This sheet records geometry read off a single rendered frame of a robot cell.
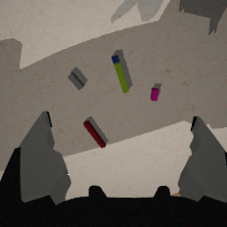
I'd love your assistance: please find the magenta rod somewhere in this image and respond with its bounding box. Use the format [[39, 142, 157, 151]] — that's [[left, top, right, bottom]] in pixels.
[[151, 88, 159, 101]]

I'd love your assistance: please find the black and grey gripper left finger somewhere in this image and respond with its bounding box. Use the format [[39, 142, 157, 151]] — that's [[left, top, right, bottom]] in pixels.
[[0, 112, 71, 227]]

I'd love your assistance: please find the small blue block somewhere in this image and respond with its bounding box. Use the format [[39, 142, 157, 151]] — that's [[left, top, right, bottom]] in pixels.
[[112, 55, 119, 64]]

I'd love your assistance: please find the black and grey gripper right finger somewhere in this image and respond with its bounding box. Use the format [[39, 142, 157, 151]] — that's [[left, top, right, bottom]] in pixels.
[[178, 116, 227, 227]]

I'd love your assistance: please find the lime green rod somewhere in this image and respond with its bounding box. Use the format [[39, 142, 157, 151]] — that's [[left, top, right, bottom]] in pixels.
[[114, 62, 129, 94]]

